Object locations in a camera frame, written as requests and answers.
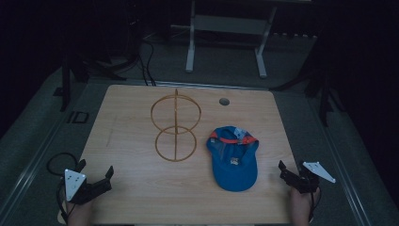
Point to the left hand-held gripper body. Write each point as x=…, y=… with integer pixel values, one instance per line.
x=75, y=185

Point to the white metal desk frame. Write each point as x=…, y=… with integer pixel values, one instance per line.
x=226, y=25

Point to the person's right hand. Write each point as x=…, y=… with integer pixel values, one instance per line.
x=301, y=207

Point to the grey round table grommet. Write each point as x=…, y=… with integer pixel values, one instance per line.
x=224, y=101

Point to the blue baseball cap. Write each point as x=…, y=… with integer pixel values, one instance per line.
x=233, y=160

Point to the person's left hand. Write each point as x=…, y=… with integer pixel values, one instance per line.
x=79, y=215

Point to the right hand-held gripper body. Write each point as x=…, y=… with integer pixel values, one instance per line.
x=306, y=180

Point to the black rectangular floor bracket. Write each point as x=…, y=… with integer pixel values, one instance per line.
x=77, y=117

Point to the black stand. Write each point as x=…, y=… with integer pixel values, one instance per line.
x=75, y=66
x=320, y=84

